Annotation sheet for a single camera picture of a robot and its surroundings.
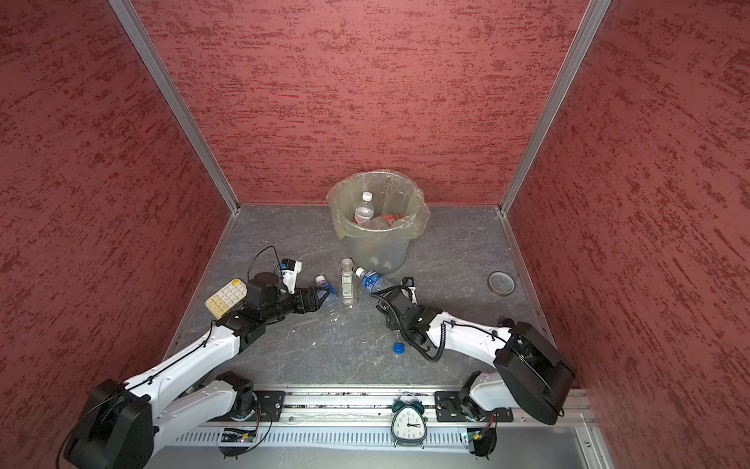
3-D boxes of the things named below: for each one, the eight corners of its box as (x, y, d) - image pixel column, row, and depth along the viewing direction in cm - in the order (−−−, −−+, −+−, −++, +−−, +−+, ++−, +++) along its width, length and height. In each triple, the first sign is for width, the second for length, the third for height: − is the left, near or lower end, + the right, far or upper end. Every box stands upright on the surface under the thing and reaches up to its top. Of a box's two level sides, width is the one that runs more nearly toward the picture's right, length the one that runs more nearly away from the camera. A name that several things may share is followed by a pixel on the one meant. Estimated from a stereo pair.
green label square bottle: (343, 306, 94) (341, 299, 90) (342, 264, 104) (340, 256, 100) (355, 305, 94) (354, 298, 90) (353, 263, 105) (352, 255, 100)
